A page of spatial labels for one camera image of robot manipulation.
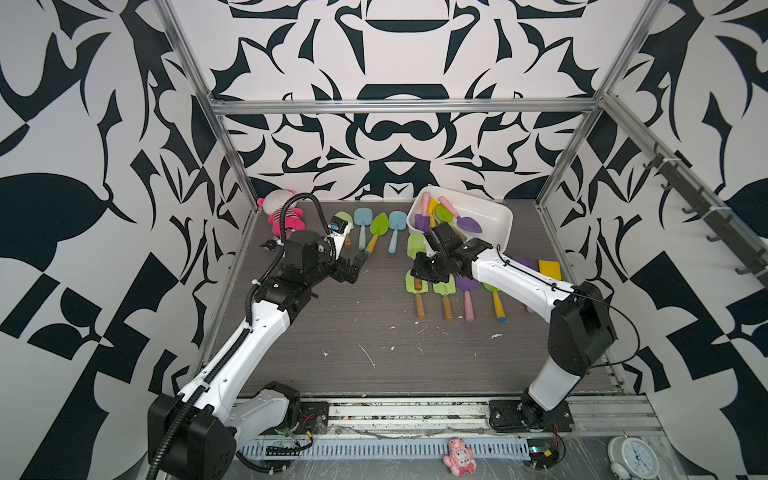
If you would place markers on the light blue round shovel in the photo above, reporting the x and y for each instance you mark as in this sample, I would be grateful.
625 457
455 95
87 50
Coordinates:
362 218

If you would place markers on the pink bear toy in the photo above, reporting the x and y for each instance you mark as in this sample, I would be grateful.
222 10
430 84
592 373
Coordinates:
460 459

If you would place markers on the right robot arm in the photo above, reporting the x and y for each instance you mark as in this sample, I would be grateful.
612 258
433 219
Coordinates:
580 329

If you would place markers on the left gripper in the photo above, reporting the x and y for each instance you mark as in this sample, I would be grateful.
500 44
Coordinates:
340 274

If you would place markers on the light green shovel wooden handle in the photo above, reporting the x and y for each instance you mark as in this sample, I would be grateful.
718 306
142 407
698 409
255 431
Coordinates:
445 290

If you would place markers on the white alarm clock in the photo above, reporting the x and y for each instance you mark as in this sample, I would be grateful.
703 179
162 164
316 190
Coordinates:
632 458

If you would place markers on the light blue toy shovel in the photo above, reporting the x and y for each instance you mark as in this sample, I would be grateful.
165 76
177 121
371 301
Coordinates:
397 223

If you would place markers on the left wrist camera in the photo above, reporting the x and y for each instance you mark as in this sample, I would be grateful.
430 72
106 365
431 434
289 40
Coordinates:
336 237

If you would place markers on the green shovel orange handle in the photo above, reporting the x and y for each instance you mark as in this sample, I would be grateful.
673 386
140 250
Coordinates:
345 221

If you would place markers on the green circuit board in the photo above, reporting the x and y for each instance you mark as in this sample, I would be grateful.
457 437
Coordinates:
543 455

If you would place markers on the yellow shovel wooden handle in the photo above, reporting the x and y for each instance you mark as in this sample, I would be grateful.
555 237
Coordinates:
551 269

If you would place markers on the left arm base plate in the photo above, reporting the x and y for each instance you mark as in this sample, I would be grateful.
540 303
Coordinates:
309 416

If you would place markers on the purple round shovel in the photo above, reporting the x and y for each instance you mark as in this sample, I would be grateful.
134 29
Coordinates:
463 222

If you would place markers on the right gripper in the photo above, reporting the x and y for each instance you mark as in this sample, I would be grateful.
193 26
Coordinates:
418 271

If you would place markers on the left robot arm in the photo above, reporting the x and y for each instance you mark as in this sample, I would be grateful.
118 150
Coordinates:
197 433

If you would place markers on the white storage box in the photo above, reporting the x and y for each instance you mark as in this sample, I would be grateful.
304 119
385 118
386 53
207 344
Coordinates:
469 215

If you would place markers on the green pointed shovel yellow handle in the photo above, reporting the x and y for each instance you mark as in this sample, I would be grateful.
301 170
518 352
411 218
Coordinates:
497 303

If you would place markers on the purple pointed shovel pink handle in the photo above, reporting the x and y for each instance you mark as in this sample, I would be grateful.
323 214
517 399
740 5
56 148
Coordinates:
529 264

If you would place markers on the purple square shovel pink handle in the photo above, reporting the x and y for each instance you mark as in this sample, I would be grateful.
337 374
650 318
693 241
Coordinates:
467 285

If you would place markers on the pink white plush doll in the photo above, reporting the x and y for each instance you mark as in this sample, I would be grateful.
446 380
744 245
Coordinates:
273 204

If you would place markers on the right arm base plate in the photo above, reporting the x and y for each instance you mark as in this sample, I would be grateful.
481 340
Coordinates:
518 416

